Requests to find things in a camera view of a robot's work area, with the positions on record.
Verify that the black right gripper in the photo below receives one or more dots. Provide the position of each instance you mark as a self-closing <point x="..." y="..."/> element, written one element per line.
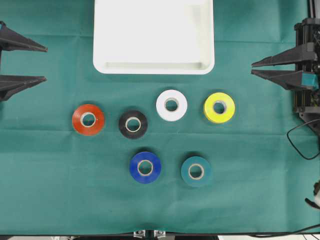
<point x="305" y="81"/>

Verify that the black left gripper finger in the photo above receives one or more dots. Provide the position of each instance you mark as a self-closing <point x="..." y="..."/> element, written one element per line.
<point x="11" y="41"/>
<point x="13" y="84"/>

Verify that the red tape roll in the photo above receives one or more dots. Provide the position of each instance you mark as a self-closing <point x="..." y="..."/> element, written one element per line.
<point x="88" y="120"/>

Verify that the white tape roll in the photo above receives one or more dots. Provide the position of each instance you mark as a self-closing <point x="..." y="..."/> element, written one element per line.
<point x="171" y="105"/>

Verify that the teal tape roll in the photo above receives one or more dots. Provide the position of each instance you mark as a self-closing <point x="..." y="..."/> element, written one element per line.
<point x="196" y="171"/>

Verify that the yellow tape roll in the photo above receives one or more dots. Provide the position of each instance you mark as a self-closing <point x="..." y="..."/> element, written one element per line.
<point x="219" y="108"/>

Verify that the white plastic case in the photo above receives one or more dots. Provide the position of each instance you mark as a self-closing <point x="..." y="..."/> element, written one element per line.
<point x="154" y="37"/>

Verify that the black tape roll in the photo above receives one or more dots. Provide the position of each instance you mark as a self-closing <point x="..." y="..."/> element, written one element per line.
<point x="133" y="124"/>

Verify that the blue tape roll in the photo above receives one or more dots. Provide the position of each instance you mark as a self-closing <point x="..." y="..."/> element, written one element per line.
<point x="145" y="167"/>

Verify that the green table cloth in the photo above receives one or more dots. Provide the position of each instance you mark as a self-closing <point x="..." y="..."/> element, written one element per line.
<point x="56" y="181"/>

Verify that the white object at table edge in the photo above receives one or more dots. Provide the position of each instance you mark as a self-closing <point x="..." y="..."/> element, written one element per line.
<point x="316" y="197"/>

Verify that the metal table clamp bracket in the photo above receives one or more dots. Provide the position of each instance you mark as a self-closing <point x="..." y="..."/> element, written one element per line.
<point x="149" y="234"/>

